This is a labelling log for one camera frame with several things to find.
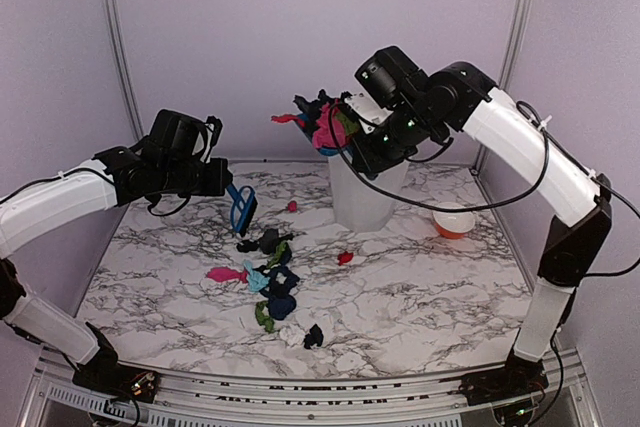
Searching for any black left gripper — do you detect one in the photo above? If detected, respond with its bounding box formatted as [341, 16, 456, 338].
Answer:
[159, 156, 231, 196]

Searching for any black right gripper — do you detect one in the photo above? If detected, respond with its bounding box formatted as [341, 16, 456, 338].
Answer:
[350, 95, 445, 175]

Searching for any blue hand brush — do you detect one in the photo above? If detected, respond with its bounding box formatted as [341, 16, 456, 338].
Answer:
[226, 183, 258, 237]

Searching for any blue plastic dustpan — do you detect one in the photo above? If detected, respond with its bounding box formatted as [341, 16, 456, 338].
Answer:
[293, 91, 360, 152]

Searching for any pink paper scrap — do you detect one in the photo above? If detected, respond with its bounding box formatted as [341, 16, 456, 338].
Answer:
[206, 267, 248, 284]

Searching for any black paper scrap back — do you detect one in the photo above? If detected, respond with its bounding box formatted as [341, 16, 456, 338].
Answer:
[236, 228, 295, 255]

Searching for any black paper scrap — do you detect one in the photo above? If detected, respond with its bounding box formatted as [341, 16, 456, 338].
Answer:
[303, 324, 324, 350]
[236, 228, 295, 255]

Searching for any light blue paper scrap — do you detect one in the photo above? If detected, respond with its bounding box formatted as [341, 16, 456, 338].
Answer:
[243, 260, 269, 293]

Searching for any small red paper scrap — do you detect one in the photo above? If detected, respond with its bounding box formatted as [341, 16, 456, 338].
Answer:
[337, 251, 354, 266]

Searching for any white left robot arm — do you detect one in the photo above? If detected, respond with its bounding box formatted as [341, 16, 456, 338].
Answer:
[1, 109, 232, 392]

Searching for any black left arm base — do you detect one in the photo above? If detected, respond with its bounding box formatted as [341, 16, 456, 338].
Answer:
[72, 323, 160, 404]

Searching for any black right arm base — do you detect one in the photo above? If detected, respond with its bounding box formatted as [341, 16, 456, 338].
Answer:
[458, 351, 549, 406]

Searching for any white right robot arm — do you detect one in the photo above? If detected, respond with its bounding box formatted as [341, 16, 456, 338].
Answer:
[352, 46, 612, 395]

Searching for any white plastic waste bin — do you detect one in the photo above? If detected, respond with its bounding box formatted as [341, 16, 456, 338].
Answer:
[328, 154, 396, 233]

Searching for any white and orange bowl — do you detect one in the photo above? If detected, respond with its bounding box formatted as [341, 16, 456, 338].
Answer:
[433, 211, 476, 240]

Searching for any navy paper scrap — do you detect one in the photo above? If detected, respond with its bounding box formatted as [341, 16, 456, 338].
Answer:
[259, 266, 300, 321]

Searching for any white paper scrap front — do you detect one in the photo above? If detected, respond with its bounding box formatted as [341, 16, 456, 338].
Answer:
[278, 326, 305, 348]

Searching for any black paper scrap front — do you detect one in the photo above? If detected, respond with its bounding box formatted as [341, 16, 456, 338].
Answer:
[303, 324, 324, 350]

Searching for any right aluminium corner post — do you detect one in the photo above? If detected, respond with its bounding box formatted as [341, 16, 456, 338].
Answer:
[472, 0, 539, 176]

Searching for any aluminium corner post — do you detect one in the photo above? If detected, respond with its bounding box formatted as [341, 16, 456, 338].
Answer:
[102, 0, 144, 141]
[472, 0, 539, 176]

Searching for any left aluminium corner post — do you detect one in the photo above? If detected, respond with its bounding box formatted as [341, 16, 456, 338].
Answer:
[102, 0, 144, 141]

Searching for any aluminium front frame rail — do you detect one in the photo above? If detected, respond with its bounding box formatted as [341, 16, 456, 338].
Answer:
[17, 348, 603, 426]

